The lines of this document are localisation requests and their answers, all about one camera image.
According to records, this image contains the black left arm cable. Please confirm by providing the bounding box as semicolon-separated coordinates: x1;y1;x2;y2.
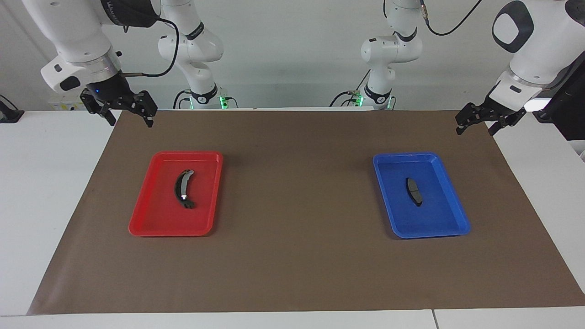
420;0;483;37

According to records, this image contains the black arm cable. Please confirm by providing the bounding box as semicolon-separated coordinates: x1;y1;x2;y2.
121;16;180;78
420;0;483;37

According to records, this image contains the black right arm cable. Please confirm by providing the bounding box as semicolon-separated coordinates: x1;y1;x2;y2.
121;16;180;78

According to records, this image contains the black clamp device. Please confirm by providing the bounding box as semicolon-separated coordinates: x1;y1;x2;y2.
0;95;25;124

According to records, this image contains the curved brake shoe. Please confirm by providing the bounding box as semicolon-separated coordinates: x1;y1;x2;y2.
174;169;197;210

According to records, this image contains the red plastic tray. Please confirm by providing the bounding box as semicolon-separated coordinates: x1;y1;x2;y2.
128;151;223;237

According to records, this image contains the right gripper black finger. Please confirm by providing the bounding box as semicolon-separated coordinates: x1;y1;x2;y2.
94;101;117;127
130;90;159;128

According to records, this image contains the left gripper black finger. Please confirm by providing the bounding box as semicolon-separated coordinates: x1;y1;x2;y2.
455;102;479;136
488;110;527;137

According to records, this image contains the brown table mat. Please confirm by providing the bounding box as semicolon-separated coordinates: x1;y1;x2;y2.
27;110;585;316

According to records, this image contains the white wall socket box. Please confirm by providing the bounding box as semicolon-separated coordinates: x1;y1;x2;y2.
48;94;85;111

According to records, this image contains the small grey brake pad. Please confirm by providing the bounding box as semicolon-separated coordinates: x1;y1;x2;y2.
406;177;423;207

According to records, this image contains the black monitor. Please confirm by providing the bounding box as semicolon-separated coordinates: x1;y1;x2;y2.
532;55;585;142

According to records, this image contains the blue plastic tray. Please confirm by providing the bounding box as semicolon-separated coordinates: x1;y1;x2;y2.
372;152;471;239

